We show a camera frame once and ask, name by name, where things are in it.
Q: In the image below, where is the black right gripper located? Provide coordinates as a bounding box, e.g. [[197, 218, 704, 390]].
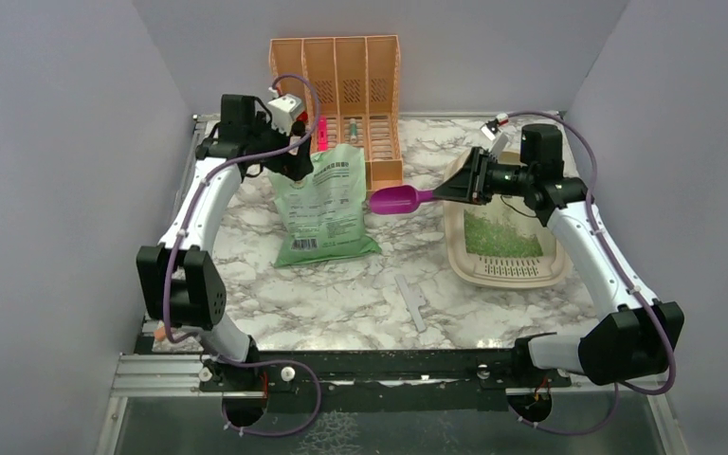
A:
[[433, 146, 535, 206]]

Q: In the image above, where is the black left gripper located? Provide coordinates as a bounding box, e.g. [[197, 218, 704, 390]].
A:
[[246, 110, 313, 179]]

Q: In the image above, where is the green litter bag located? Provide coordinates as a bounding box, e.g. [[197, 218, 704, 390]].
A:
[[268, 144, 381, 268]]

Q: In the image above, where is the beige litter box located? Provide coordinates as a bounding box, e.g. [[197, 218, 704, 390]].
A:
[[442, 150, 573, 291]]

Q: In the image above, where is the purple litter scoop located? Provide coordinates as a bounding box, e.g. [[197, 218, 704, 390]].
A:
[[369, 185, 434, 215]]

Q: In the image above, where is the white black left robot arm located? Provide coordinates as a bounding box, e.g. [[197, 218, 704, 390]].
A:
[[136, 93, 313, 390]]

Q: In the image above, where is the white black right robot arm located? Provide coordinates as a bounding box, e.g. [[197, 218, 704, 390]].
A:
[[432, 123, 684, 393]]

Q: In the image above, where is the red and black stamp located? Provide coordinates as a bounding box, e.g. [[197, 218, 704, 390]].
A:
[[290, 112, 308, 137]]

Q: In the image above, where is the green white glue stick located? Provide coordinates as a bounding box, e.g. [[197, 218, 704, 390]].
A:
[[348, 118, 358, 143]]

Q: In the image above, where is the orange plastic file organizer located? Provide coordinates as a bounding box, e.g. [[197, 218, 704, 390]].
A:
[[269, 35, 404, 193]]

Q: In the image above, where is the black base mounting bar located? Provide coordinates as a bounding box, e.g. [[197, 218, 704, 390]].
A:
[[135, 336, 575, 416]]

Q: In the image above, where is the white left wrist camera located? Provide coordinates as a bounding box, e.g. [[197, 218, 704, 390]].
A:
[[265, 87, 305, 135]]

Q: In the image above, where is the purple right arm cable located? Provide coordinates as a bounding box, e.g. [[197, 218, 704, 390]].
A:
[[496, 111, 680, 436]]

